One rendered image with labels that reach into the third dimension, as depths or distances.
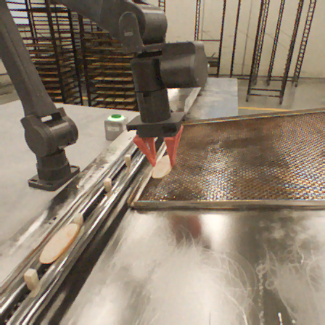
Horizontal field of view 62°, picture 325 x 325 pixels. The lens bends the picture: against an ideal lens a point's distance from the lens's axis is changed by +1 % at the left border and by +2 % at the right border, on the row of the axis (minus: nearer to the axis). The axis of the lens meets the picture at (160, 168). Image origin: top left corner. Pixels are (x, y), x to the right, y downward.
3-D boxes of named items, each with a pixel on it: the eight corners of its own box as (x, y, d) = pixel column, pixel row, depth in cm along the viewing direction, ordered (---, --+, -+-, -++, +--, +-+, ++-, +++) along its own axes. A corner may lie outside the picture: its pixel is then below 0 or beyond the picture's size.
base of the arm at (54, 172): (57, 166, 81) (27, 186, 71) (52, 141, 77) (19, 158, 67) (81, 170, 78) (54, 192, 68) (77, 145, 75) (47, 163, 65)
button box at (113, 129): (113, 141, 108) (111, 114, 103) (132, 143, 106) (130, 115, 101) (104, 149, 101) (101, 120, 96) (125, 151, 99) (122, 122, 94)
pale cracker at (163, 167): (162, 157, 60) (161, 152, 59) (178, 157, 59) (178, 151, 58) (147, 179, 51) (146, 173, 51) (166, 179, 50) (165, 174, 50)
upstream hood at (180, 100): (187, 72, 226) (188, 62, 222) (209, 73, 222) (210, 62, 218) (144, 115, 118) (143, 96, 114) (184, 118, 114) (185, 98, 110)
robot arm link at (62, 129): (54, 150, 75) (38, 157, 71) (47, 114, 71) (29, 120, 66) (78, 157, 71) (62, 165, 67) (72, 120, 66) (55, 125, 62)
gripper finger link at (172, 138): (155, 158, 59) (147, 117, 55) (187, 158, 56) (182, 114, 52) (144, 173, 53) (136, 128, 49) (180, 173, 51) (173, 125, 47)
